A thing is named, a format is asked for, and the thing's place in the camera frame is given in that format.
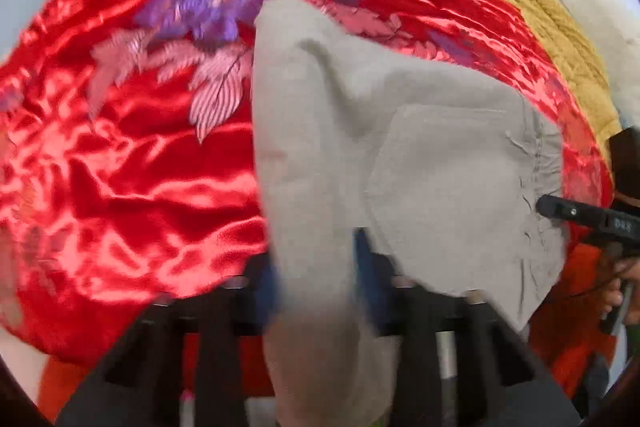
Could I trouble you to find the orange cloth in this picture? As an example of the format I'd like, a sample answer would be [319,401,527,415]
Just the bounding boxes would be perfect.
[37,354,96,423]
[529,227,626,400]

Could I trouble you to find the grey pants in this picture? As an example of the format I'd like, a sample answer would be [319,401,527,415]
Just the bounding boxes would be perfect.
[250,0,568,427]

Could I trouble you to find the red embroidered satin blanket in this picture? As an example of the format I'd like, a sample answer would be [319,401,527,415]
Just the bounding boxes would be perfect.
[0,0,617,400]

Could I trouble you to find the yellow quilt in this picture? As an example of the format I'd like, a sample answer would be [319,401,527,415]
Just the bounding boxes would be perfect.
[390,0,623,168]

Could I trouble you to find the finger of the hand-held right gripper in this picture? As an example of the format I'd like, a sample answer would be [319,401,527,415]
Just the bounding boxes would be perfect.
[536,194,603,229]

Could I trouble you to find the person's right hand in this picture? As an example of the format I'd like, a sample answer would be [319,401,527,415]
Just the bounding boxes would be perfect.
[597,257,640,325]

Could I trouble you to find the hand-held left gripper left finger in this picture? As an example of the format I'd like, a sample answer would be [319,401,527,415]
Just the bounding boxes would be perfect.
[55,252,281,427]

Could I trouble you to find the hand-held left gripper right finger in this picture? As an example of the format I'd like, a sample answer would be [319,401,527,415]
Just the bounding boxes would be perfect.
[352,227,583,427]

